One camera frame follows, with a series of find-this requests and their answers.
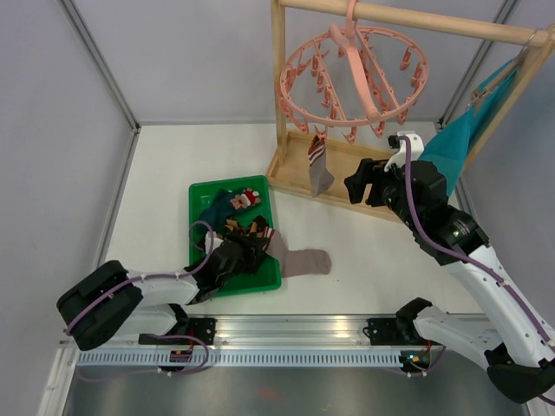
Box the brown argyle sock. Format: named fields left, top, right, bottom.
left=224, top=215, right=273, bottom=238

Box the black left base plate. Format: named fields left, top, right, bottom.
left=138, top=317, right=217, bottom=346

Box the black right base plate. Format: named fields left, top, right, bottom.
left=364, top=317, right=419, bottom=346

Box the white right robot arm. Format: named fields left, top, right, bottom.
left=344, top=159, right=554, bottom=404

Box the white slotted cable duct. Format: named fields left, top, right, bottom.
left=77, top=348, right=402, bottom=367

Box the pink hanger clip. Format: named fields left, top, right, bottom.
left=314, top=125, right=329, bottom=141

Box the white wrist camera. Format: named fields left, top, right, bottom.
left=204, top=231, right=224, bottom=255
left=384, top=131, right=424, bottom=172

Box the dark teal christmas sock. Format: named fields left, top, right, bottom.
left=199, top=187, right=262, bottom=231

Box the grey sock red striped cuff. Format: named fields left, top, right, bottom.
left=308, top=135, right=335, bottom=198

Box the aluminium mounting rail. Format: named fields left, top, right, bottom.
left=58, top=314, right=532, bottom=348

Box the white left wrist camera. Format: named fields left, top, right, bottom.
left=204, top=231, right=224, bottom=255

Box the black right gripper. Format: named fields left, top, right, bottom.
left=344, top=157, right=421, bottom=231

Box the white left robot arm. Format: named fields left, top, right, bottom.
left=56, top=231, right=271, bottom=351

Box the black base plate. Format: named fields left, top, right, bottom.
left=364, top=317, right=419, bottom=346
left=138, top=317, right=217, bottom=346

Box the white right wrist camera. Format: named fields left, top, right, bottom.
left=384, top=131, right=424, bottom=172

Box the green plastic tray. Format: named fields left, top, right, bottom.
left=188, top=175, right=282, bottom=297

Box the pink round clip hanger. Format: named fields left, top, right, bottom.
left=276, top=1, right=429, bottom=144

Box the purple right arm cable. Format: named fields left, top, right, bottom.
left=398, top=134, right=555, bottom=348

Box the teal cloth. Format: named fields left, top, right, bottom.
left=419, top=69, right=518, bottom=197

